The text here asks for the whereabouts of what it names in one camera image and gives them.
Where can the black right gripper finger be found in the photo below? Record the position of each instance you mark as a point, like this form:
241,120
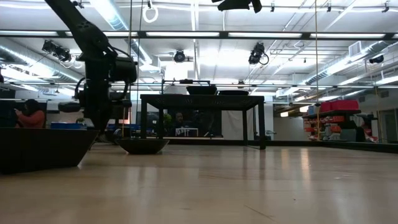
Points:
233,4

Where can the black rounded square plate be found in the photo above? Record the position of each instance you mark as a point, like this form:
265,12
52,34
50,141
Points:
143,147
233,92

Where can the black wavy-edged square plate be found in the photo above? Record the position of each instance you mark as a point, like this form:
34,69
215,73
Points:
40,149

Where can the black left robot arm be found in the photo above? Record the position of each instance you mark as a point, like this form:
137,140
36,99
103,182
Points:
87,34

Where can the blue storage bin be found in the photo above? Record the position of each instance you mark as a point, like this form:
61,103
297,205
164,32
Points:
66,125

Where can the black track spotlight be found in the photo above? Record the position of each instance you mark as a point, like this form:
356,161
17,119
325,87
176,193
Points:
376,59
57,51
256,53
179,56

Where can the long ceiling light bar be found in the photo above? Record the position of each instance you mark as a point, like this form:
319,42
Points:
186,34

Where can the person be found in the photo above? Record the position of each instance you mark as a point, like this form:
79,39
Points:
31,118
179,119

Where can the black perforated metal shelf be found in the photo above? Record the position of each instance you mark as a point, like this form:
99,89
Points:
202,102

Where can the red storage bin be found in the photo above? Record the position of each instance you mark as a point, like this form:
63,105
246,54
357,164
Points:
340,105

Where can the storage shelf rack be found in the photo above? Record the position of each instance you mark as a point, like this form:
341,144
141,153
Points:
335,127

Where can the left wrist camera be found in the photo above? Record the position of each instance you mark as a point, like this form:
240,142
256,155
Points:
124,70

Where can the silver ventilation duct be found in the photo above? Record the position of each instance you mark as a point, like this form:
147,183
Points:
342,67

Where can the black table rail frame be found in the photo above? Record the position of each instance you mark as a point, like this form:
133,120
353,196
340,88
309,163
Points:
311,144

